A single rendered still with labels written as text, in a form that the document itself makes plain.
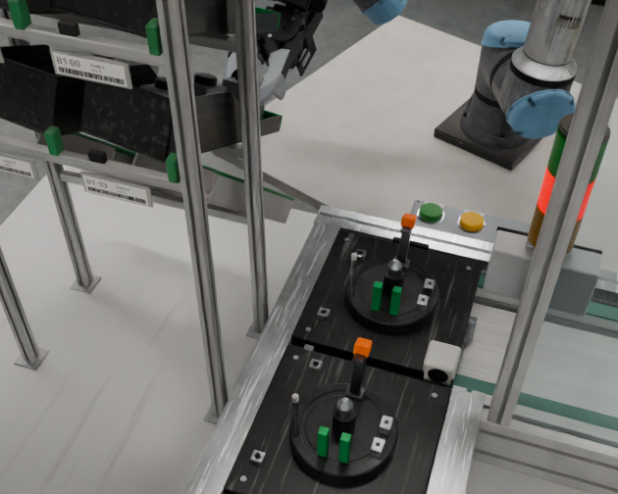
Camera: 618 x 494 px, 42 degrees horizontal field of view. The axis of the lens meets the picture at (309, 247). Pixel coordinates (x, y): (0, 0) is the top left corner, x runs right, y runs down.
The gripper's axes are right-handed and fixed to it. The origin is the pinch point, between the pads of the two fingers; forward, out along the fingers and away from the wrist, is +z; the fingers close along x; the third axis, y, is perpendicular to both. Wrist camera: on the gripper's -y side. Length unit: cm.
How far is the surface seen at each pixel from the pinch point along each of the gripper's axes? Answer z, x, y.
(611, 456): 23, -62, 21
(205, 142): 13.2, -5.0, -9.9
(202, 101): 10.5, -5.0, -15.1
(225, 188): 14.2, -4.6, 1.0
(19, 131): -29, 166, 151
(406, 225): 3.6, -24.7, 19.1
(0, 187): -3, 149, 139
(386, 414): 31.2, -34.5, 14.2
